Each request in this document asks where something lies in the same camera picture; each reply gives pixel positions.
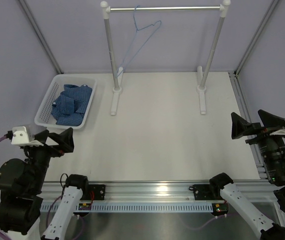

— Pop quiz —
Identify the white plastic basket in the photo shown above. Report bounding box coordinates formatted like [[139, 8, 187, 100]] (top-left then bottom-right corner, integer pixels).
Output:
[[34, 74, 98, 130]]

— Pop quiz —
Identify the aluminium mounting rail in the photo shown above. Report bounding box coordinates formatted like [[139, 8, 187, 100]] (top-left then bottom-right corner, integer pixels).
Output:
[[41, 181, 278, 202]]

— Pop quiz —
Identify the blue plaid shirt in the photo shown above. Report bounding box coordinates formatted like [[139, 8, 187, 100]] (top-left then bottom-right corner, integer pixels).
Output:
[[51, 84, 93, 127]]

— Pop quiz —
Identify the white slotted cable duct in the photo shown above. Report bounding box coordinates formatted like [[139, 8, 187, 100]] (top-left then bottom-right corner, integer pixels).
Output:
[[39, 202, 215, 213]]

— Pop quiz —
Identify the white and silver clothes rack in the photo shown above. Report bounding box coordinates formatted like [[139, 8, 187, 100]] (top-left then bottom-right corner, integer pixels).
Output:
[[99, 0, 232, 116]]

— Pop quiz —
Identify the aluminium frame post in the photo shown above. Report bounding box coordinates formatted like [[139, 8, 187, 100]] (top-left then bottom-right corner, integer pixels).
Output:
[[16, 0, 64, 74], [233, 0, 282, 78]]

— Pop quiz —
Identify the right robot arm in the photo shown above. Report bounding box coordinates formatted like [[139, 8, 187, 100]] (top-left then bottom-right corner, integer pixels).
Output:
[[208, 109, 285, 240]]

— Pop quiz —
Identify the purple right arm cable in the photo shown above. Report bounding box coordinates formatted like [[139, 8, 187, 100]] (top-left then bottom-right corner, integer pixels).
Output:
[[182, 122, 285, 231]]

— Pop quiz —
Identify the aluminium frame post right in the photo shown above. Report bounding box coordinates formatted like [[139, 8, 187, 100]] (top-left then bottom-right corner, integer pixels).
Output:
[[233, 0, 282, 78]]

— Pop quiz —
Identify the aluminium frame post left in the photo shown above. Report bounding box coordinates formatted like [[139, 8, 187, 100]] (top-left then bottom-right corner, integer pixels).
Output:
[[16, 0, 64, 74]]

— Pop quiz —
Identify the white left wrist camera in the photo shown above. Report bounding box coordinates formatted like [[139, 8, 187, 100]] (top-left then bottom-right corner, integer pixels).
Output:
[[5, 124, 45, 147]]

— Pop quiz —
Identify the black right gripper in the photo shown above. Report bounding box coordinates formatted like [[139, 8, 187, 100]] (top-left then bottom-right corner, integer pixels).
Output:
[[231, 108, 285, 182]]

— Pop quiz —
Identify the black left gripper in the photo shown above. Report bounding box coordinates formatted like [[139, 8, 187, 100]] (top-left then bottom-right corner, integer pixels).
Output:
[[26, 127, 74, 192]]

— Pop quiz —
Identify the light blue wire hanger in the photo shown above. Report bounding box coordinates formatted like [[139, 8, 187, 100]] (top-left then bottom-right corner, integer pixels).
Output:
[[117, 5, 162, 77]]

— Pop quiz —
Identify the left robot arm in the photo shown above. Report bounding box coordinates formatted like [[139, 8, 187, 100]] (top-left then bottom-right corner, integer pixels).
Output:
[[0, 126, 90, 240]]

